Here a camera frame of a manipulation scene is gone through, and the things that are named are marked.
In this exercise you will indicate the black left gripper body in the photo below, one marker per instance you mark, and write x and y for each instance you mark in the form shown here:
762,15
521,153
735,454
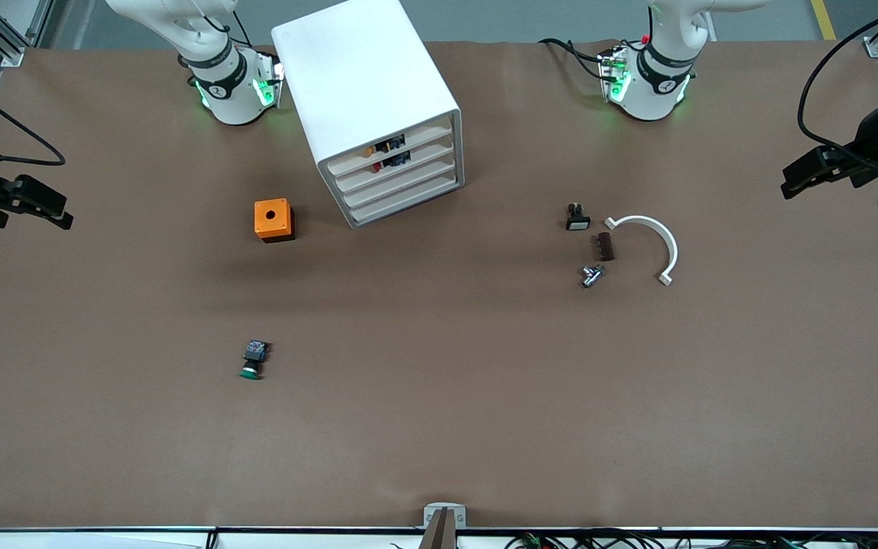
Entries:
865,144

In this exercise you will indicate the green push button switch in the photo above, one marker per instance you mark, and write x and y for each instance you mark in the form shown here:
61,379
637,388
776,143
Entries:
254,358

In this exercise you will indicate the white plastic drawer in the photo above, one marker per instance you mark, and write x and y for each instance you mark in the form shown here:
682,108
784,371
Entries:
424,139
427,172
427,189
427,155

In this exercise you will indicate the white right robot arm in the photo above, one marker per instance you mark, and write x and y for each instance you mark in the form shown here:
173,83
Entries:
229,88

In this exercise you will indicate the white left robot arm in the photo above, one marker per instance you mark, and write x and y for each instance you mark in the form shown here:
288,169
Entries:
656,84

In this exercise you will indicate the black white push button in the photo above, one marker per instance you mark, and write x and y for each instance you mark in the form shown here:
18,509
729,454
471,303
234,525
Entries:
578,221

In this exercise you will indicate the white drawer cabinet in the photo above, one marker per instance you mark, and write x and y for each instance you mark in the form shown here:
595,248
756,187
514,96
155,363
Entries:
363,76

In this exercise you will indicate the brown terminal block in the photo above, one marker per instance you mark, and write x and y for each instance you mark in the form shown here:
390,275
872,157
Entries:
606,247

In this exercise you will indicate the brown paper table cover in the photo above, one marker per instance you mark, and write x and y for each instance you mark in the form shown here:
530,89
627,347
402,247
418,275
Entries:
439,396

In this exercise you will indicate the white curved plastic bracket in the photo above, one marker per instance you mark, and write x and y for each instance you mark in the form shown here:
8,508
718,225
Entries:
664,236

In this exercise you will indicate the orange button enclosure box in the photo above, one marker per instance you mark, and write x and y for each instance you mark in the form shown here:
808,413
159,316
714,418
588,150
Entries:
271,217

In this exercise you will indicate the silver metal key switch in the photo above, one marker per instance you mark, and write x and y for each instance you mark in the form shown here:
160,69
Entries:
591,275

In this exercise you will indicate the white table edge frame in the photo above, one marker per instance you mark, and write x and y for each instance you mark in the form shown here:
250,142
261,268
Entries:
104,540

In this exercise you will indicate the black yellow button switch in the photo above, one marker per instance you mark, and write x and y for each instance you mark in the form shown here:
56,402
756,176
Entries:
392,142

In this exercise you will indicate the grey metal mount bracket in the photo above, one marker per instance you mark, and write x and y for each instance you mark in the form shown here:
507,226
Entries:
433,512

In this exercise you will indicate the brown camera support bar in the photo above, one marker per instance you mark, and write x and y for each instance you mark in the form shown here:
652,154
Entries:
439,534

